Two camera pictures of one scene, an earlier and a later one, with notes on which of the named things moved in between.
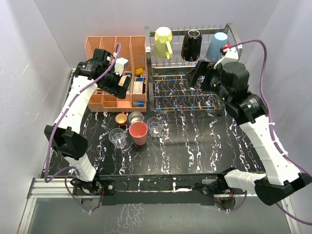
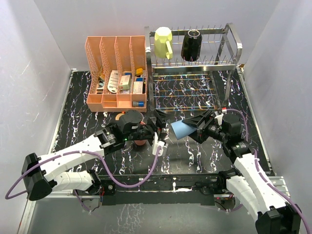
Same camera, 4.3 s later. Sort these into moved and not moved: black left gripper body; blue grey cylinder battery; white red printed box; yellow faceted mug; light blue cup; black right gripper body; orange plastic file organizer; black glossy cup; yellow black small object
Moved: light blue cup; black right gripper body; black left gripper body
Not moved: blue grey cylinder battery; black glossy cup; yellow faceted mug; white red printed box; orange plastic file organizer; yellow black small object
